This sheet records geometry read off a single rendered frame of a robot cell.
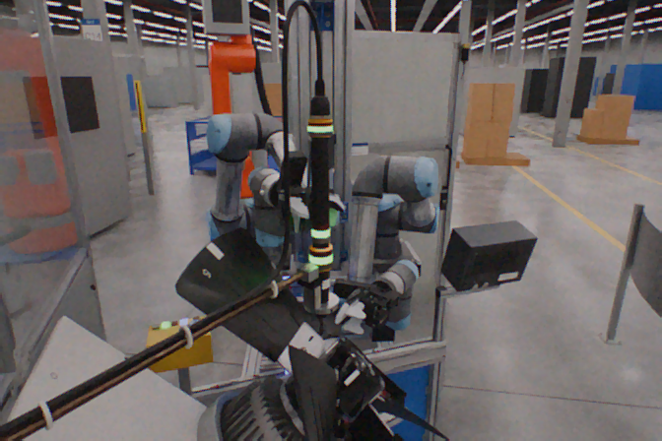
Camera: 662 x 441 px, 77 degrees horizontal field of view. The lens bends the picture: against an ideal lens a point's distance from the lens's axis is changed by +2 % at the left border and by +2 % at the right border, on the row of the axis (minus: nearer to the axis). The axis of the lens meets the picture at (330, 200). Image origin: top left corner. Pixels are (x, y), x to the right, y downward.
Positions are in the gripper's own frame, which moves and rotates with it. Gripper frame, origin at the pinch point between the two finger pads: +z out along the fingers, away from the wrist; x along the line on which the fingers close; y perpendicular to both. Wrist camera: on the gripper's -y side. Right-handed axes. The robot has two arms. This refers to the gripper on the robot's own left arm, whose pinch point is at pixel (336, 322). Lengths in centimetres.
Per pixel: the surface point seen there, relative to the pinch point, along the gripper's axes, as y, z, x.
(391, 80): -83, -178, -44
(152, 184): -505, -271, 157
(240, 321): -2.0, 28.4, -15.5
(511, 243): 24, -64, -6
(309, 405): 21, 40, -22
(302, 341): 4.5, 18.9, -9.0
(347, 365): 14.1, 18.5, -8.7
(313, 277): 3.3, 15.4, -20.5
